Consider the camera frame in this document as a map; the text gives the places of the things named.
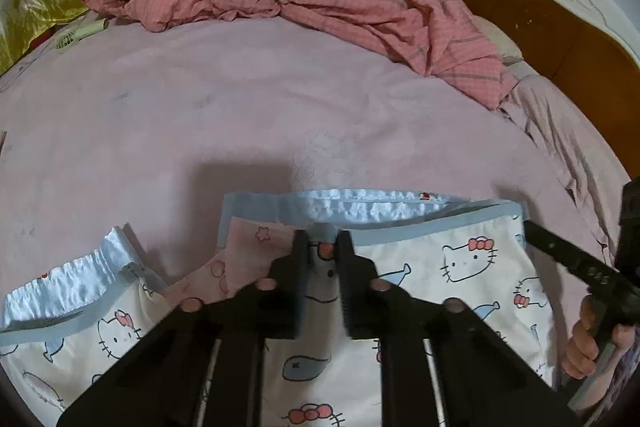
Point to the green and white comb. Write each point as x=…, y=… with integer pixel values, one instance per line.
x=80, y=33

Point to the beige pillow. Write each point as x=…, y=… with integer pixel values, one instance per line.
x=495, y=39

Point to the person's right hand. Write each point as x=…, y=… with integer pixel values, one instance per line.
x=580, y=347

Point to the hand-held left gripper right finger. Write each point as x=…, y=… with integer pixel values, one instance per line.
x=347, y=287

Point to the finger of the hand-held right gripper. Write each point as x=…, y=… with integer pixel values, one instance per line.
x=560, y=252

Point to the pink print pants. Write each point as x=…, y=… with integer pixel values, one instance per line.
x=245, y=257

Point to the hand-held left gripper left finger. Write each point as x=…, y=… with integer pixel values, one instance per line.
x=300, y=287

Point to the white cat-print pants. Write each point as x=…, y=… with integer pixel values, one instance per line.
x=450, y=297

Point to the white and wooden headboard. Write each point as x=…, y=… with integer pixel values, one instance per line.
x=550, y=32

